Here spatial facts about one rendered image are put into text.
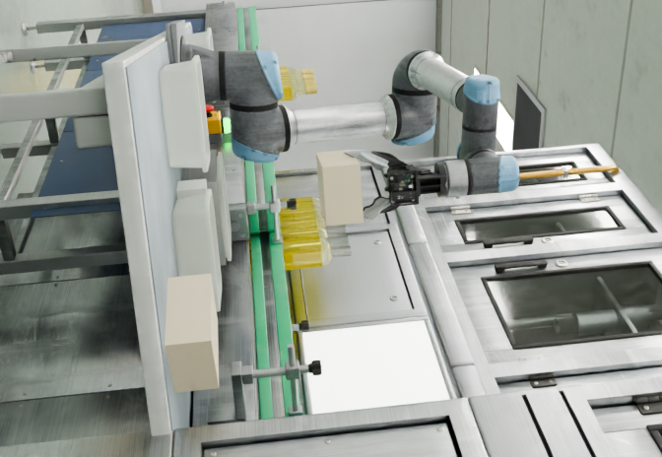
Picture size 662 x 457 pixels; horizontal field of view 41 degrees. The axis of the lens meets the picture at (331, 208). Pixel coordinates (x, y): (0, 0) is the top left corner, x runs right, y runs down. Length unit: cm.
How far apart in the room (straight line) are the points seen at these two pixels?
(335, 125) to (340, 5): 617
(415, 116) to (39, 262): 108
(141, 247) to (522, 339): 120
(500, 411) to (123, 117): 76
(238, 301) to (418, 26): 663
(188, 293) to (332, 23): 692
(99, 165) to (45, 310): 43
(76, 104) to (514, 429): 85
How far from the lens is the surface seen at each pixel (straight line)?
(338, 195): 174
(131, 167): 134
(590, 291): 250
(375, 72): 856
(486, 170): 181
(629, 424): 154
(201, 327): 148
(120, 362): 226
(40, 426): 215
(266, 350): 191
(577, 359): 222
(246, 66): 205
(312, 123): 214
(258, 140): 209
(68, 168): 259
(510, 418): 149
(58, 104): 139
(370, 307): 230
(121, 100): 133
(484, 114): 187
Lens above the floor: 93
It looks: 4 degrees up
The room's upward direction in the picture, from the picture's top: 85 degrees clockwise
